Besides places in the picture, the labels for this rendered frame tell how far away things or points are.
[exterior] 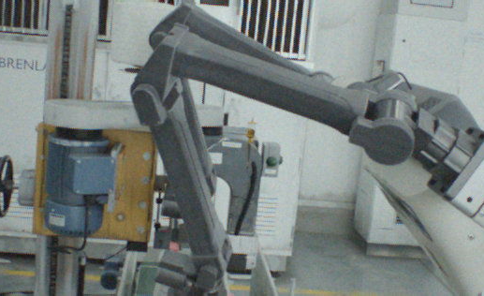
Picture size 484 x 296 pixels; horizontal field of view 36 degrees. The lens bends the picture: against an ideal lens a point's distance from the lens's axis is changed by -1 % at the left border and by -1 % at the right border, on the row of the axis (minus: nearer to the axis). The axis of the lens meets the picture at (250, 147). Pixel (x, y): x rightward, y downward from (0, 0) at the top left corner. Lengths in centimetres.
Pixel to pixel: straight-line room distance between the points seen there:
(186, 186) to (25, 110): 364
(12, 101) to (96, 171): 310
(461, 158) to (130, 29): 96
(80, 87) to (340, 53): 427
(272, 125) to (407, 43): 139
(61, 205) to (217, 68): 87
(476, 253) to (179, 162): 55
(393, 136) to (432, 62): 466
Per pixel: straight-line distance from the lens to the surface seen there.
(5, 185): 222
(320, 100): 114
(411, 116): 116
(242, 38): 170
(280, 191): 493
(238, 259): 215
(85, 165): 182
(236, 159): 208
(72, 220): 192
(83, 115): 185
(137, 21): 185
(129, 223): 212
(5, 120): 493
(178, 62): 116
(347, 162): 632
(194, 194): 131
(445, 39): 580
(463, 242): 137
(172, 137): 124
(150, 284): 370
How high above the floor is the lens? 165
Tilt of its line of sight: 9 degrees down
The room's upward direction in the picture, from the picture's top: 6 degrees clockwise
